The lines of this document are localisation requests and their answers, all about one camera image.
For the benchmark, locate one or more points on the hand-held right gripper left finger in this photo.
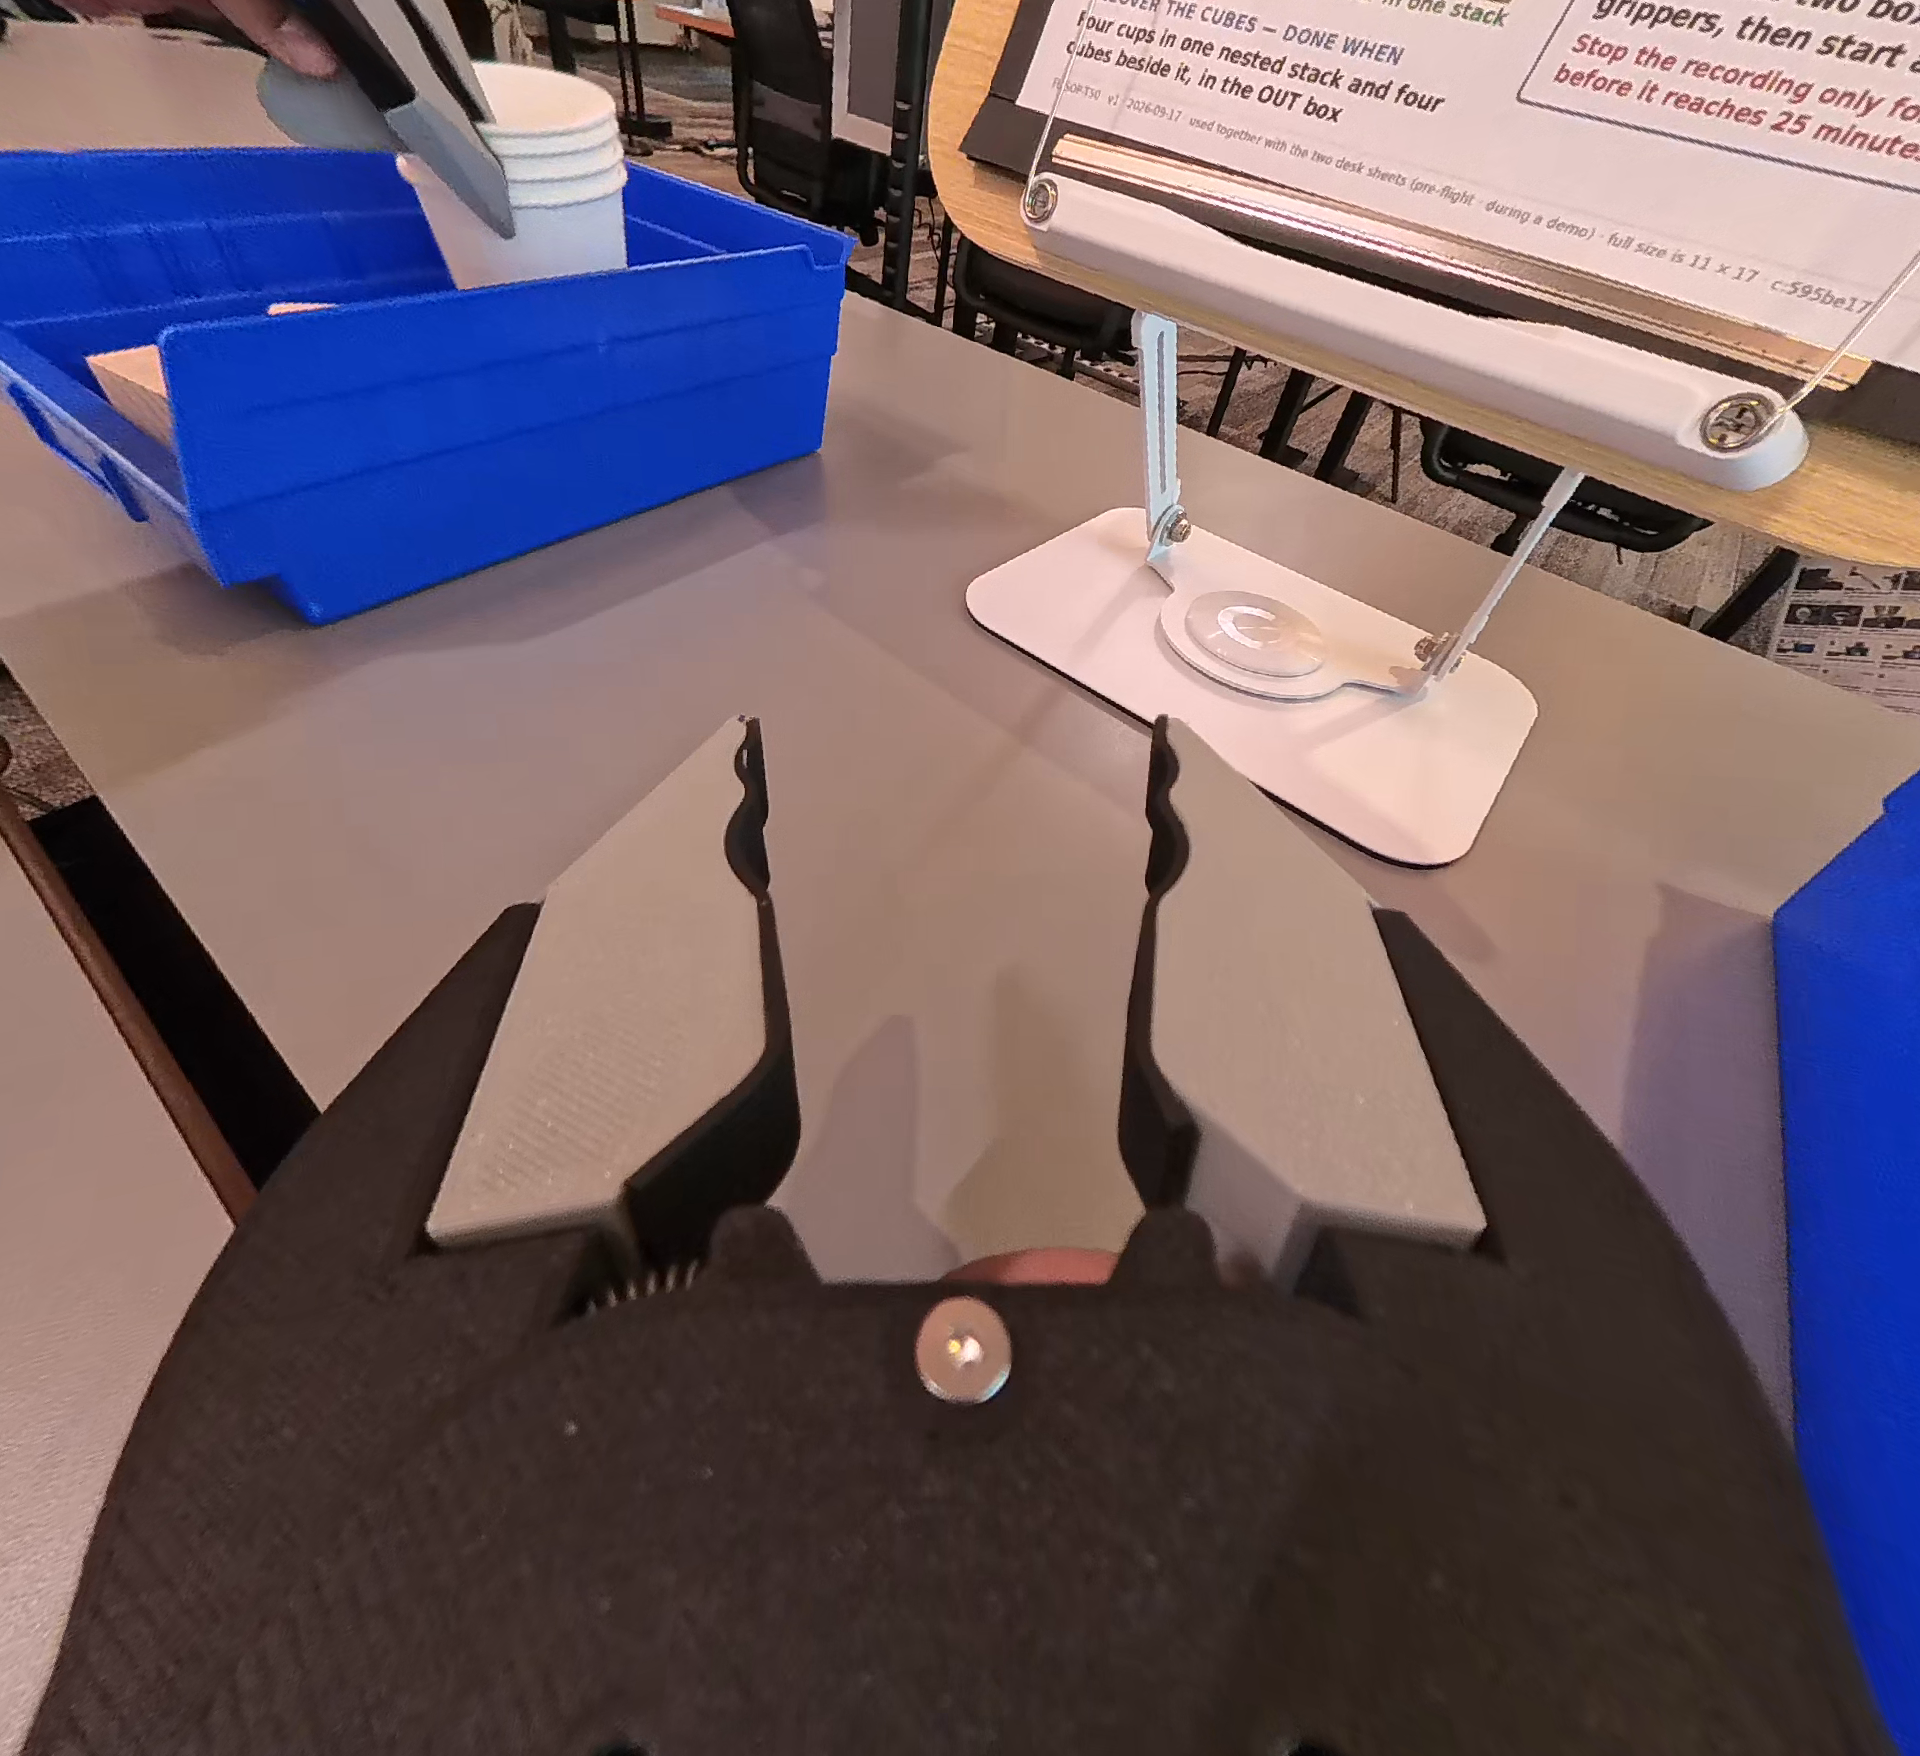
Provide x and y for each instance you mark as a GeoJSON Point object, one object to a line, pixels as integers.
{"type": "Point", "coordinates": [615, 1037]}

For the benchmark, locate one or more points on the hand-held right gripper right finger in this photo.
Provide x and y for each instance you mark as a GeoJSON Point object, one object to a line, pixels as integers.
{"type": "Point", "coordinates": [1305, 1037]}

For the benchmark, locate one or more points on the blue plastic bin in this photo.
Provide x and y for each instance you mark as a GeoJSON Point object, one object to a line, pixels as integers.
{"type": "Point", "coordinates": [450, 435]}
{"type": "Point", "coordinates": [1852, 1186]}

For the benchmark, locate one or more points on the black office chair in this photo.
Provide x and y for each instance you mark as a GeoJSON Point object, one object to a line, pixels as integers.
{"type": "Point", "coordinates": [1035, 301]}
{"type": "Point", "coordinates": [765, 61]}
{"type": "Point", "coordinates": [1559, 511]}

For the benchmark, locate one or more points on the wooden cube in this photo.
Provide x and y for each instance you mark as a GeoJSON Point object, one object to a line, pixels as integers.
{"type": "Point", "coordinates": [132, 383]}

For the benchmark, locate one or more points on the black tripod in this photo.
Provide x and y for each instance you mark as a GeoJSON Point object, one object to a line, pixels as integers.
{"type": "Point", "coordinates": [917, 61]}

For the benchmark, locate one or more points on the black backing board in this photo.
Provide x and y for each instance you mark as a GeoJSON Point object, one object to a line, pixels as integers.
{"type": "Point", "coordinates": [997, 143]}

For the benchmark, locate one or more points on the newspaper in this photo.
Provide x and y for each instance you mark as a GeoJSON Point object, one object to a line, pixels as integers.
{"type": "Point", "coordinates": [1847, 632]}

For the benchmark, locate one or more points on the white wooden document stand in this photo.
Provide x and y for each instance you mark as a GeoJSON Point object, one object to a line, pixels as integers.
{"type": "Point", "coordinates": [1350, 317]}

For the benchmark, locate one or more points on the printed instruction sheet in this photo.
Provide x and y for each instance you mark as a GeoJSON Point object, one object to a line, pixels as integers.
{"type": "Point", "coordinates": [1501, 121]}

